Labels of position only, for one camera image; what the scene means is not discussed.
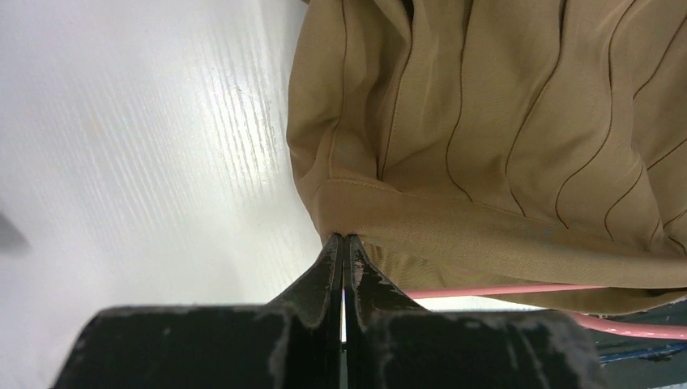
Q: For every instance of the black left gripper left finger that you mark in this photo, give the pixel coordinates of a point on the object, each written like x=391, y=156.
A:
x=292, y=341

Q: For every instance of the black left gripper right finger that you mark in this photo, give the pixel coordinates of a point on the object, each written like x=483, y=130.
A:
x=393, y=342

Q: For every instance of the tan brown pleated skirt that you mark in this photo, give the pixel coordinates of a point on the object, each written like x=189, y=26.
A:
x=476, y=143

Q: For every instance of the pink thin hanger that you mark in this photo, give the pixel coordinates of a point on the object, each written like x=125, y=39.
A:
x=637, y=330

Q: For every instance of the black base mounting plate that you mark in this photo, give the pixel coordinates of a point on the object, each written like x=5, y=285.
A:
x=629, y=362

